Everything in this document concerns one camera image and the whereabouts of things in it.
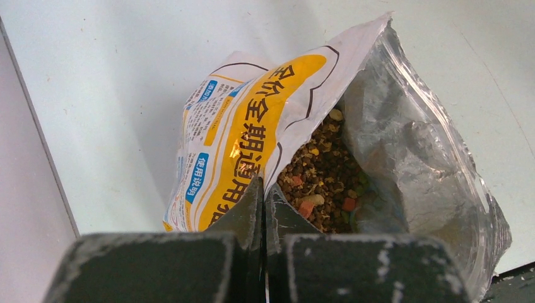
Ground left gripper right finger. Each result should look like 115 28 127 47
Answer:
264 185 470 302

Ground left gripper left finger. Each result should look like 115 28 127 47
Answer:
44 177 264 302

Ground pet food bag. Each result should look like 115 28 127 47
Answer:
163 13 512 301

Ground pet food kibble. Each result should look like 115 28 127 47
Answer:
277 109 370 234

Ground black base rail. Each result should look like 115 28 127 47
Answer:
481 263 534 303

